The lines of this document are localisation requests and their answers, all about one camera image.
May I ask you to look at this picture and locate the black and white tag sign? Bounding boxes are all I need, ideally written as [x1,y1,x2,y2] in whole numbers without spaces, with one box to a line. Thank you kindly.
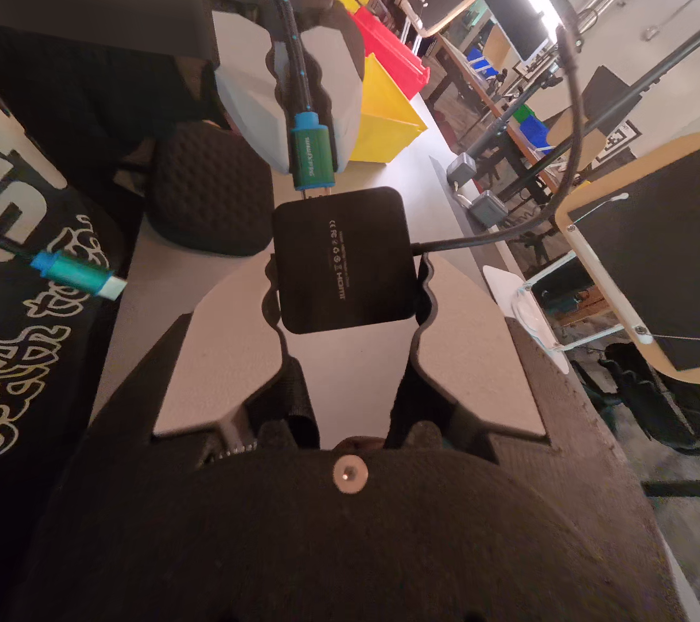
[593,119,642,163]

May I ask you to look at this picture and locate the black adapter cable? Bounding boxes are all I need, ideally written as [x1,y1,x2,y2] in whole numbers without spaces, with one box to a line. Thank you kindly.
[410,0,585,255]

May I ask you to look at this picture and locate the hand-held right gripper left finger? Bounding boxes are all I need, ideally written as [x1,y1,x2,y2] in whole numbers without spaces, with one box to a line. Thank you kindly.
[152,253,322,449]

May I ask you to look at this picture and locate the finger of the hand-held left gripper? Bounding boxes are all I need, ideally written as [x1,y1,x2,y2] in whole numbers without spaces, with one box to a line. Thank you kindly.
[212,11,294,175]
[273,26,365,174]

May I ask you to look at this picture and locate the braided HDMI cable teal plugs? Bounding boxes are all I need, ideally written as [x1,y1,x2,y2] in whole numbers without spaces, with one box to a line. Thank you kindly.
[0,0,335,301]

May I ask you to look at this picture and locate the blue storage bin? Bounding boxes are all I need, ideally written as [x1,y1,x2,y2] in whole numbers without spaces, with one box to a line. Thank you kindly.
[518,116,552,151]
[467,47,498,77]

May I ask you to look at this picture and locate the wooden office desk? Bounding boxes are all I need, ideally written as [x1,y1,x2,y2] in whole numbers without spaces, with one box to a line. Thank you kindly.
[435,34,561,193]

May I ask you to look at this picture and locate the white panel stand base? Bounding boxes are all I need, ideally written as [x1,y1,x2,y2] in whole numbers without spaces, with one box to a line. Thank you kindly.
[483,264,571,376]

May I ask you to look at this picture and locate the black stand pole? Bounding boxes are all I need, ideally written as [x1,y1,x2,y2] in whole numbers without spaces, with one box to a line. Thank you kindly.
[476,31,700,152]

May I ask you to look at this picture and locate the black printed shirt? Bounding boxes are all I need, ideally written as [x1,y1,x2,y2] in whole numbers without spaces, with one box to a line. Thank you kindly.
[0,28,219,475]

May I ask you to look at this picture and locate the black bag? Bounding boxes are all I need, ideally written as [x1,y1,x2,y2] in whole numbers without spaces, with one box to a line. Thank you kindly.
[571,342,700,456]

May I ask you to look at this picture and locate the red storage bin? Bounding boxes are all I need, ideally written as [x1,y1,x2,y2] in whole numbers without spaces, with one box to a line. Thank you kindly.
[350,7,431,100]

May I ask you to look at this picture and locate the black HDMI adapter box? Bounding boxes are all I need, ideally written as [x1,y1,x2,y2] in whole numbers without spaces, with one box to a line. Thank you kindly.
[272,186,417,335]

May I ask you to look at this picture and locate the grey power box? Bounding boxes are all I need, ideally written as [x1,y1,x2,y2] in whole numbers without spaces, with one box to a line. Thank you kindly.
[446,152,483,186]
[469,190,508,229]

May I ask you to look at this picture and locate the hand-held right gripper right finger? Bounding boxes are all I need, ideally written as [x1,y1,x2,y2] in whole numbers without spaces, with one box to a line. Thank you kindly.
[384,252,549,449]

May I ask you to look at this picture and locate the black textured cushion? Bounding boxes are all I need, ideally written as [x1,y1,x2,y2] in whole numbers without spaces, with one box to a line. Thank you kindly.
[147,120,275,257]

